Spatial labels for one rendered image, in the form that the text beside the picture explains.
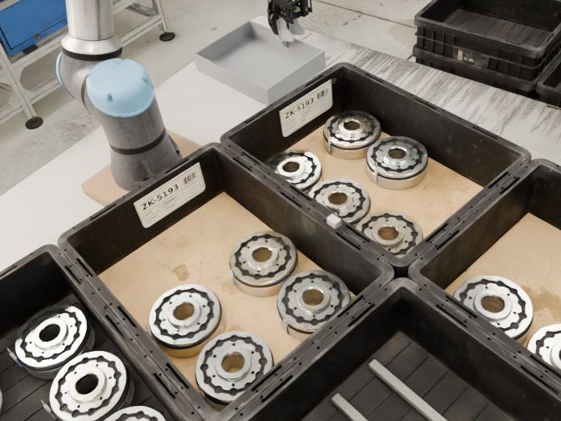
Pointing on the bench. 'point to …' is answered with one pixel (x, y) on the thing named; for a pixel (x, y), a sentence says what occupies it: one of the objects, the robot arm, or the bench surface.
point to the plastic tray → (260, 63)
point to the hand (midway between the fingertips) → (285, 41)
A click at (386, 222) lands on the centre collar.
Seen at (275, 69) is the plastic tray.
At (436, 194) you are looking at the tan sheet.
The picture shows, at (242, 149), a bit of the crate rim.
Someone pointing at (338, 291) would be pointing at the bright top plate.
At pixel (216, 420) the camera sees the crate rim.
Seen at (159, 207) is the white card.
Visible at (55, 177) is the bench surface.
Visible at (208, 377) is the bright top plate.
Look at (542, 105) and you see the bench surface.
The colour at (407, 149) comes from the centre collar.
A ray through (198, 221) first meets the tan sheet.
